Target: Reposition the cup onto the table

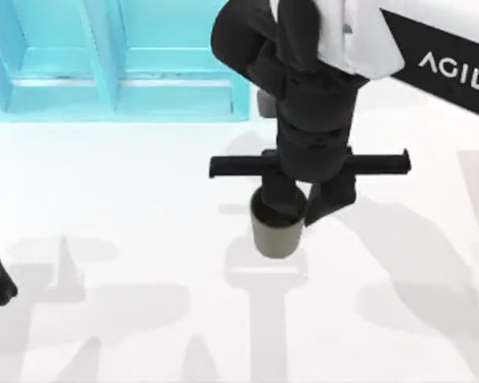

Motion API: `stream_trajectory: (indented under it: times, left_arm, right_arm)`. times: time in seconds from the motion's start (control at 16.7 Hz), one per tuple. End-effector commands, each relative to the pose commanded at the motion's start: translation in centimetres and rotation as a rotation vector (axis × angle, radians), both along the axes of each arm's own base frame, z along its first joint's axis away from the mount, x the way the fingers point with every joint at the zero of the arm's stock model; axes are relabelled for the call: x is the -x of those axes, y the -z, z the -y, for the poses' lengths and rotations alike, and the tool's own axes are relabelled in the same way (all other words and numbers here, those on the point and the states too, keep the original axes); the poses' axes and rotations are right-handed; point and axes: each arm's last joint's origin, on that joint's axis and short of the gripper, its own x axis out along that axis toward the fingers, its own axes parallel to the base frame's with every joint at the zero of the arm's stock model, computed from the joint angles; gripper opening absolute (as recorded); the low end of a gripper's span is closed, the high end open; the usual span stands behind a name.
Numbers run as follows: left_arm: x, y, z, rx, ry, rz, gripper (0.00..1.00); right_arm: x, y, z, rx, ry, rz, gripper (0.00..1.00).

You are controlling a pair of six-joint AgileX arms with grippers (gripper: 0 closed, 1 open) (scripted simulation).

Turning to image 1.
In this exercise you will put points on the grey cup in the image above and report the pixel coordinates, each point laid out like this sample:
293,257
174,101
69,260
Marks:
275,239

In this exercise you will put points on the light blue rack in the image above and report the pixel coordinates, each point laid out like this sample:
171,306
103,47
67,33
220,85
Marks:
104,60

